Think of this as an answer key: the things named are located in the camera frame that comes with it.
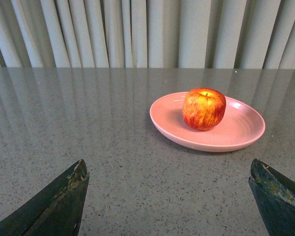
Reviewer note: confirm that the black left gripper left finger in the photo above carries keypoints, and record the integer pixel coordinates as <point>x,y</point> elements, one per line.
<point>54,211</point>

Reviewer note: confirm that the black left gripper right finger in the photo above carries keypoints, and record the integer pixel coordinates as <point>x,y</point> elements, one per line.
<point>274,195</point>

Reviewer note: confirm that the red yellow apple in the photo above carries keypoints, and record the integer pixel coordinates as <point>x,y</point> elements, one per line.
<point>203,108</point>

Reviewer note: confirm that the pink plate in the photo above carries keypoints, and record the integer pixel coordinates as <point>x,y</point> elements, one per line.
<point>240,127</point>

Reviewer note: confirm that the grey pleated curtain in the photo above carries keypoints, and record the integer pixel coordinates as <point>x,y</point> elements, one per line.
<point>248,34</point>

